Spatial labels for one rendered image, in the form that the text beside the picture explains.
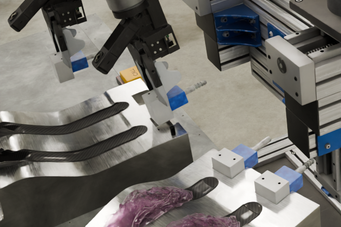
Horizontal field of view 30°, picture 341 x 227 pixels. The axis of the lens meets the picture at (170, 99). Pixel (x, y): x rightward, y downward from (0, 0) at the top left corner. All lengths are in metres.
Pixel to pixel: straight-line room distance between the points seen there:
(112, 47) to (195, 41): 2.30
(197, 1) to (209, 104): 1.34
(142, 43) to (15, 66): 0.73
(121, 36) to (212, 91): 1.86
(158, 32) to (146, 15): 0.04
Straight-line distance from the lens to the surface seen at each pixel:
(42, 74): 1.78
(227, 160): 1.18
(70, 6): 1.42
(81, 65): 1.49
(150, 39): 1.19
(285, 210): 1.11
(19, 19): 1.41
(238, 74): 3.12
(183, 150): 1.27
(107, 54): 1.19
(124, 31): 1.19
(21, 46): 1.97
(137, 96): 1.41
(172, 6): 3.92
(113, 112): 1.38
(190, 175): 1.21
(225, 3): 1.67
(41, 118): 1.40
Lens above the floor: 1.62
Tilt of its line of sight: 33 degrees down
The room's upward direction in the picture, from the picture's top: 12 degrees counter-clockwise
